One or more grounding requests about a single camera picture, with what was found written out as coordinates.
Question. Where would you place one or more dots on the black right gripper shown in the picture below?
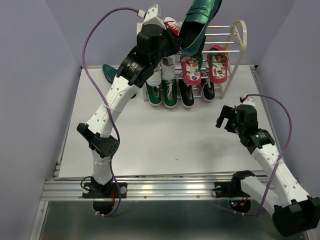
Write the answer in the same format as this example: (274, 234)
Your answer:
(228, 112)

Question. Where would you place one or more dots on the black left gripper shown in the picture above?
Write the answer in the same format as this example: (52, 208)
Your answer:
(173, 40)

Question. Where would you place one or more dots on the black canvas sneaker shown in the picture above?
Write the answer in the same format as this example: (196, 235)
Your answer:
(207, 87)
(186, 94)

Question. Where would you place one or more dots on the green loafer front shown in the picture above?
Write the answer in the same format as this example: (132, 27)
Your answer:
(194, 26)

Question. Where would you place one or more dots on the green loafer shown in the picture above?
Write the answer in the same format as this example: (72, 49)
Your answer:
(109, 72)
(194, 26)

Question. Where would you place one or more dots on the pink letter sandal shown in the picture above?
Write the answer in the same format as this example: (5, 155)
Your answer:
(191, 69)
(218, 64)

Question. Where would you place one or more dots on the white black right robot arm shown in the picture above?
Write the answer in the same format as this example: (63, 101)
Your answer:
(291, 207)

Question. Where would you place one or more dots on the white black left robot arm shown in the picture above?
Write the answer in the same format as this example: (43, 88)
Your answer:
(97, 130)

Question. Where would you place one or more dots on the cream metal shoe shelf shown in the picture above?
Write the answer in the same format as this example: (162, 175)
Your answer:
(229, 40)

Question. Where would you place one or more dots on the red sneaker right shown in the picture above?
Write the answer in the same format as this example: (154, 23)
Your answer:
(172, 24)

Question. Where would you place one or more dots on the white sneaker right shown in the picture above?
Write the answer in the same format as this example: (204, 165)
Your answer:
(168, 67)

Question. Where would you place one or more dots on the white sneaker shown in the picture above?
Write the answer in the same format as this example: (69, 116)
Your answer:
(168, 67)
(155, 79)

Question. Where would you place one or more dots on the white sneaker left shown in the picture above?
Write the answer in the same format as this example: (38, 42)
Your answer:
(155, 79)

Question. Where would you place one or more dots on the green sneaker right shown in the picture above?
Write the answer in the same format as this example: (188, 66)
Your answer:
(170, 93)

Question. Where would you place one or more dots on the green sneaker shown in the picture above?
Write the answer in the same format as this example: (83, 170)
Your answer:
(170, 93)
(154, 95)

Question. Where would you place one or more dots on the green sneaker left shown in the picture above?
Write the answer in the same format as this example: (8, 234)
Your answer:
(154, 95)

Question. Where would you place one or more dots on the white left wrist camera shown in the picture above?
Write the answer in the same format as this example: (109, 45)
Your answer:
(152, 16)

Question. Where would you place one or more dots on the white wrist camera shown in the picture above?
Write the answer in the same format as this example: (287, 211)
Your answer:
(245, 100)
(152, 16)

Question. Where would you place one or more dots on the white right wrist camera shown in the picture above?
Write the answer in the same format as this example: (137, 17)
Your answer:
(245, 100)

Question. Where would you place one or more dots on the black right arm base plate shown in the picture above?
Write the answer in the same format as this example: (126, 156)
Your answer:
(228, 189)

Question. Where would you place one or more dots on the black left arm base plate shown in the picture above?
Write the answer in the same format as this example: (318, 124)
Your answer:
(110, 191)

